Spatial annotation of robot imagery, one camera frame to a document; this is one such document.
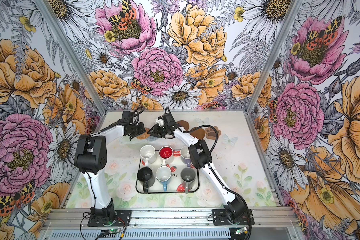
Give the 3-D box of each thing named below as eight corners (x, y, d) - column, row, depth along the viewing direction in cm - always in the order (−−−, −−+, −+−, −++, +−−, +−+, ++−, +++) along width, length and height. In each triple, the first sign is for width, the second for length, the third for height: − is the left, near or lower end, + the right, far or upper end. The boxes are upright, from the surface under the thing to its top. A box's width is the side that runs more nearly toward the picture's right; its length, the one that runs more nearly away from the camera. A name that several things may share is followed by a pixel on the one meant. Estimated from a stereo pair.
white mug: (140, 170, 92) (136, 163, 85) (144, 152, 100) (140, 144, 92) (154, 170, 92) (152, 163, 85) (157, 152, 100) (155, 144, 93)
